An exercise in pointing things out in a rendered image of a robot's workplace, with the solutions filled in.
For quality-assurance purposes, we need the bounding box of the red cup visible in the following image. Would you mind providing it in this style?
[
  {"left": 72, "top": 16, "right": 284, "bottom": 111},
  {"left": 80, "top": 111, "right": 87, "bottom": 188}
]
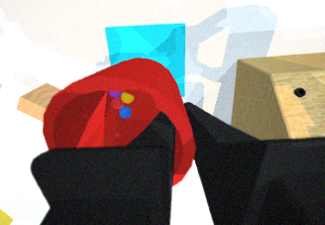
[{"left": 43, "top": 57, "right": 196, "bottom": 186}]

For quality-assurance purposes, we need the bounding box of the yellow marble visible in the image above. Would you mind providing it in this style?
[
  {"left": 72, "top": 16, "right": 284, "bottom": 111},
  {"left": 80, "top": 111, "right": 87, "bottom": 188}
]
[{"left": 121, "top": 92, "right": 134, "bottom": 103}]

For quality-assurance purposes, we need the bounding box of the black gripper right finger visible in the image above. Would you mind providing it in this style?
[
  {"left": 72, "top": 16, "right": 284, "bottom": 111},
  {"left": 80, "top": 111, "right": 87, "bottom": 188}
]
[{"left": 184, "top": 102, "right": 325, "bottom": 225}]

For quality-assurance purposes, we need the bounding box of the blue marble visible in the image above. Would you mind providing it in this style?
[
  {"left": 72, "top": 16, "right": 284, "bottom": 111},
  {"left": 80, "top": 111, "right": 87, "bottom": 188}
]
[{"left": 119, "top": 106, "right": 132, "bottom": 119}]

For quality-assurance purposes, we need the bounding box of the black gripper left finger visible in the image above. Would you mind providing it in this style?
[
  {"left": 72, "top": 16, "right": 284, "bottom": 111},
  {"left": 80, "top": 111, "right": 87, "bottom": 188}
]
[{"left": 30, "top": 111, "right": 175, "bottom": 225}]

